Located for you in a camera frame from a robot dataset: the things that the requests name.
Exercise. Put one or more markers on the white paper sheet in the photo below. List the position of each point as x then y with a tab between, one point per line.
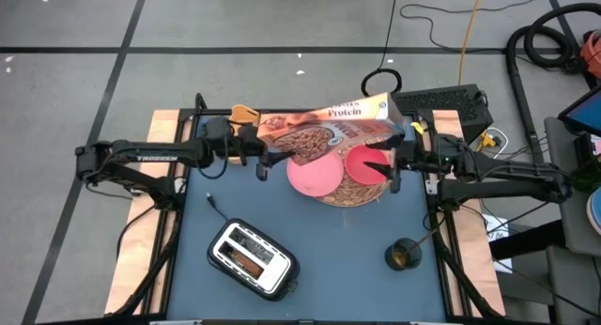
497	231

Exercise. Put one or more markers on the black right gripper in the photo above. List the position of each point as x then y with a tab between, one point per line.
415	153

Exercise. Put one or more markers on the black table frame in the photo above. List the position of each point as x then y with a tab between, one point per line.
211	112

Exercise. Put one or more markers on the pink plate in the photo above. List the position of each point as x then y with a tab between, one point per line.
314	177

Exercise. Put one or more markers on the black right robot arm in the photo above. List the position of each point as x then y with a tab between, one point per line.
497	174

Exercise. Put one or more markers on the orange plastic basket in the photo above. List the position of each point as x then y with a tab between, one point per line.
244	113

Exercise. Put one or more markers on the grey side cabinet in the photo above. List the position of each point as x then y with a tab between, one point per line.
570	221

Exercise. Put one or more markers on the yellow power plug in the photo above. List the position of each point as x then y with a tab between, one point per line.
488	141

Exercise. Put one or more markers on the gold spoon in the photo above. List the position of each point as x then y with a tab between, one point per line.
420	239

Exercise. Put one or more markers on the black computer case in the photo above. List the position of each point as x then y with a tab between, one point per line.
446	102

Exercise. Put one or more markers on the dark round cup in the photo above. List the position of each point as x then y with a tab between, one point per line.
392	259

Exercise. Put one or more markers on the black tablet screen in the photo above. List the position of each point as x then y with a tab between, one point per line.
587	111

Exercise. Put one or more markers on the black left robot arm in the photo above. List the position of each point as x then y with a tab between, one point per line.
150	158

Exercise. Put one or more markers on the black and silver toaster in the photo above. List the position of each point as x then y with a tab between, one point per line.
263	268

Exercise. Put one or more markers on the black desk leg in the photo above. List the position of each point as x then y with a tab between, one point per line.
526	240

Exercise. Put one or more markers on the red bowl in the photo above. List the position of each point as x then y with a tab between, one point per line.
361	167

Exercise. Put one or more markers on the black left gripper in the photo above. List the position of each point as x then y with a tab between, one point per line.
246	144

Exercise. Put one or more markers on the round woven placemat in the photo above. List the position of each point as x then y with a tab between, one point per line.
357	196

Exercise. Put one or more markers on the blue plate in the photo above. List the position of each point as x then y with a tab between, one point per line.
595	212

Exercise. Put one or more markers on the protein cereal box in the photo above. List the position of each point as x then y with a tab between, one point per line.
328	128

